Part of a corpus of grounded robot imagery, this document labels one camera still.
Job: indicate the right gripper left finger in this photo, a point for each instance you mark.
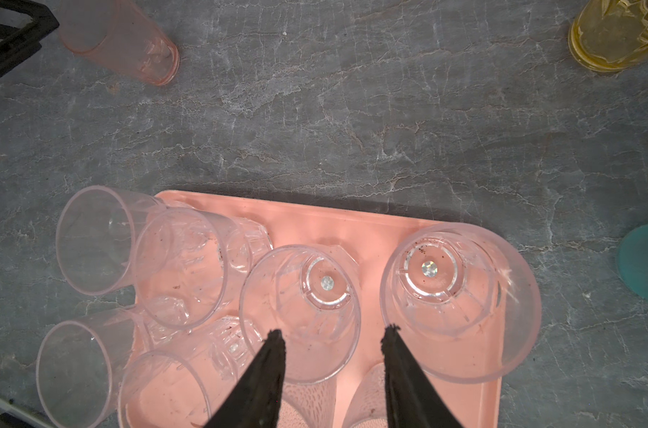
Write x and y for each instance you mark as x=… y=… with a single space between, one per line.
x=256 y=399

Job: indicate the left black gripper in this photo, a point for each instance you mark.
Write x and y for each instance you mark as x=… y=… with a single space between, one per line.
x=19 y=44

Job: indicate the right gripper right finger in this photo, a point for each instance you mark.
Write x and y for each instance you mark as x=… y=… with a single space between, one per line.
x=411 y=400

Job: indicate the clear faceted glass one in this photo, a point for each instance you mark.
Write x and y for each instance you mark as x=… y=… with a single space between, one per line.
x=184 y=382

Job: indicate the pink tinted cup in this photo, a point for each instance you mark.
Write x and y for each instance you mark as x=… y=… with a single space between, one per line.
x=118 y=35

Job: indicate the clear faceted glass three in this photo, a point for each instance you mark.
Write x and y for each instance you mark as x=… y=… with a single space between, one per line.
x=465 y=300

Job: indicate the clear faceted glass four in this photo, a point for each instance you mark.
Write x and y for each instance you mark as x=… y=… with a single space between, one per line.
x=310 y=294

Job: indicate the pink rectangular tray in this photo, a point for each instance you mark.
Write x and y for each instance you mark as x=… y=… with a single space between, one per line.
x=368 y=238

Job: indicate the clear faceted glass five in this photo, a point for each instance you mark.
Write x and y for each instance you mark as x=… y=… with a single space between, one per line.
x=188 y=264

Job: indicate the clear faceted glass two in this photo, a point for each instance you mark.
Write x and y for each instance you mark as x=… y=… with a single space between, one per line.
x=81 y=364

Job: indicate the clear faceted glass six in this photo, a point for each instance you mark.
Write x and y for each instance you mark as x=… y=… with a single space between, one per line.
x=97 y=234

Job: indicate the teal frosted cup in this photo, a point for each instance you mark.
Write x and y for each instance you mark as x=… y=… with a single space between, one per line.
x=632 y=261

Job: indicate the yellow tinted cup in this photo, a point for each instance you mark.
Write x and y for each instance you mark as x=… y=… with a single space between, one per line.
x=609 y=35

